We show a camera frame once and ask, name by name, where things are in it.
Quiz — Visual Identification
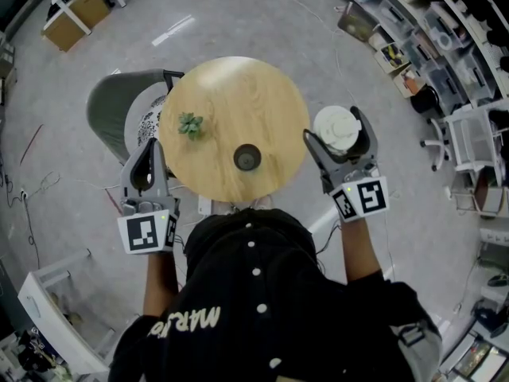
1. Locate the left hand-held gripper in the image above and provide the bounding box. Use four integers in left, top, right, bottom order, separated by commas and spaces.
116, 136, 181, 256

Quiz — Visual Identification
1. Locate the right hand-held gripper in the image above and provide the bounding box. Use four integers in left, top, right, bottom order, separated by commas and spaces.
302, 106, 390, 224

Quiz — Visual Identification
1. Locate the white lidded cup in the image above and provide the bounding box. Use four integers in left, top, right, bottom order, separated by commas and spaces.
313, 105, 362, 155

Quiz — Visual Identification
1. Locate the white paper cup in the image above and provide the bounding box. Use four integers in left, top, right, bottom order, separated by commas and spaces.
232, 142, 262, 173

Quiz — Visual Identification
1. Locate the person's left forearm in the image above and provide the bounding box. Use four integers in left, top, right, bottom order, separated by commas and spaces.
142, 250, 181, 318

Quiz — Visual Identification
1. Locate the person's right forearm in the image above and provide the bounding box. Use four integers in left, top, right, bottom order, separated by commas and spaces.
338, 216, 386, 285

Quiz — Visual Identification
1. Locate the grey shoulder pack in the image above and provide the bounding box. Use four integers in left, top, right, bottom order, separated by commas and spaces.
390, 319, 443, 378

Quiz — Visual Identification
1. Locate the dark bin with produce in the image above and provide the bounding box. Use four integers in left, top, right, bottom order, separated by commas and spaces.
336, 2, 379, 41

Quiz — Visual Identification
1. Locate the black white patterned cushion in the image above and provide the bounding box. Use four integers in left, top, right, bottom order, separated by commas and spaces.
123, 93, 169, 155

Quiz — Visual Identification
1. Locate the small potted green plant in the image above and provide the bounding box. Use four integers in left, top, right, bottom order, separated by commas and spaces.
177, 111, 205, 141

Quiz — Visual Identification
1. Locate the grey shell chair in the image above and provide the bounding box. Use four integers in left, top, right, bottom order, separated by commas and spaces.
86, 68, 186, 167

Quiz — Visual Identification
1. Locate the black round bin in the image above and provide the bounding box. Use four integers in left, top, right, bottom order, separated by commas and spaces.
410, 87, 443, 115

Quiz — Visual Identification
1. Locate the cardboard box with orange item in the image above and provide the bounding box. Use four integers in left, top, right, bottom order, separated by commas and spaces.
393, 63, 427, 97

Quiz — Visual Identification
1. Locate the cardboard box with yellow items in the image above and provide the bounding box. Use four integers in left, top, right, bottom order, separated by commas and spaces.
375, 41, 411, 73

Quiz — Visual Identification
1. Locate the round wooden side table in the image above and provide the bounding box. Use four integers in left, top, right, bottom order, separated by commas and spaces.
158, 56, 311, 204

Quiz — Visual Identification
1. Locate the white mesh office chair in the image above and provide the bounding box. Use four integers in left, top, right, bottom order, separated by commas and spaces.
420, 105, 508, 174

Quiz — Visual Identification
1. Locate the brown cardboard box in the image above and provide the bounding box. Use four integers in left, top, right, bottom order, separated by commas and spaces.
41, 11, 87, 53
71, 0, 113, 29

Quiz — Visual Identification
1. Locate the white metal rack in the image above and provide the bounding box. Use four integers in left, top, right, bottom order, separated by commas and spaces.
17, 248, 117, 376

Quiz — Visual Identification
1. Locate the white storage shelving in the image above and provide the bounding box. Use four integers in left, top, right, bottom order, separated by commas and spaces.
328, 0, 509, 111

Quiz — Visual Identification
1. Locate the person's black buttoned shirt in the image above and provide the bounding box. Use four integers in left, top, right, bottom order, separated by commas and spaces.
108, 208, 445, 382

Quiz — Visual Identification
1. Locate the white office desk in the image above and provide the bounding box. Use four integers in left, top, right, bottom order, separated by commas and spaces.
43, 0, 129, 36

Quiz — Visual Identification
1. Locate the long white floor cable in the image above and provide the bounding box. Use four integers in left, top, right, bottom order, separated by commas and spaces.
285, 0, 359, 107

